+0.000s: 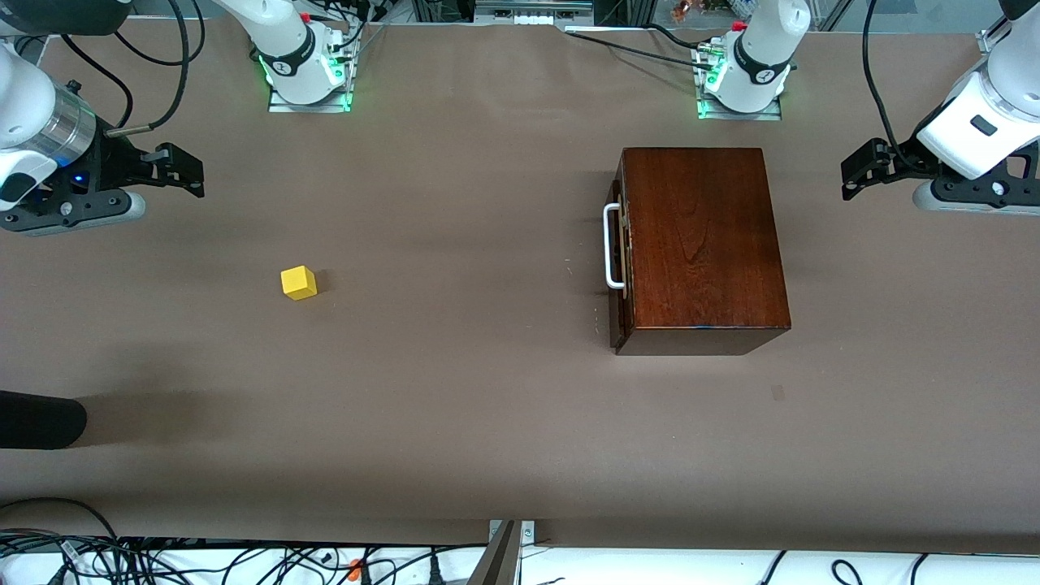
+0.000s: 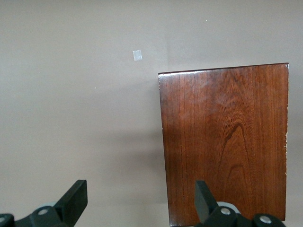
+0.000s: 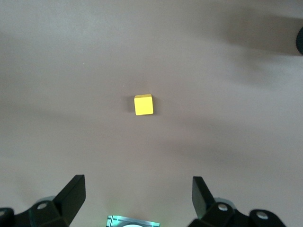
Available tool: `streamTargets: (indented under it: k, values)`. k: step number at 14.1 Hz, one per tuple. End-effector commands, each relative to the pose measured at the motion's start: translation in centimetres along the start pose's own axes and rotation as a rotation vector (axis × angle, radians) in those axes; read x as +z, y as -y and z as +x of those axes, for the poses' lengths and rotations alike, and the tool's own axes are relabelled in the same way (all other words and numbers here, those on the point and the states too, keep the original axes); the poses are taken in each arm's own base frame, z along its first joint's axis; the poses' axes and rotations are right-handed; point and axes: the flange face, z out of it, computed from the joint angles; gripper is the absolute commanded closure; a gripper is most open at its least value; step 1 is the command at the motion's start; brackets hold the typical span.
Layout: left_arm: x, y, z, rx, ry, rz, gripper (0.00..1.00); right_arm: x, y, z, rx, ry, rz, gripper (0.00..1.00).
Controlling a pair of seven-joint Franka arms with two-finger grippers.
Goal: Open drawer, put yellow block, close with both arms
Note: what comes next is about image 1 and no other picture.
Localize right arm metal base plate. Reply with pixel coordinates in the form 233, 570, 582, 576
267, 80, 353, 114

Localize yellow cube block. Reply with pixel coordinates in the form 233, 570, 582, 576
280, 266, 319, 302

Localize dark angled mount pole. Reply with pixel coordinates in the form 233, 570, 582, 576
467, 520, 522, 585

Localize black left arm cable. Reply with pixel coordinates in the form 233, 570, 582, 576
861, 0, 924, 167

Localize black foam cylinder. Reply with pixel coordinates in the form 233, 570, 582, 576
0, 390, 88, 450

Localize brown table cover sheet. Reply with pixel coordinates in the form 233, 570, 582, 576
0, 16, 1040, 558

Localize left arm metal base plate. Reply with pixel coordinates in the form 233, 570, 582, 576
696, 88, 783, 122

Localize wooden drawer with white handle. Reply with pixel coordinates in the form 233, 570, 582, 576
603, 175, 628, 347

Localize dark wooden drawer cabinet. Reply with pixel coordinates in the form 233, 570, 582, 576
613, 147, 792, 357

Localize black cable by arm base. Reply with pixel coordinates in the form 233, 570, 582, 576
563, 23, 726, 76

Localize small metal bracket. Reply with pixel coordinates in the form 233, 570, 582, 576
487, 520, 537, 554

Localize black curved cable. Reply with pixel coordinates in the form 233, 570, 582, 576
0, 497, 121, 544

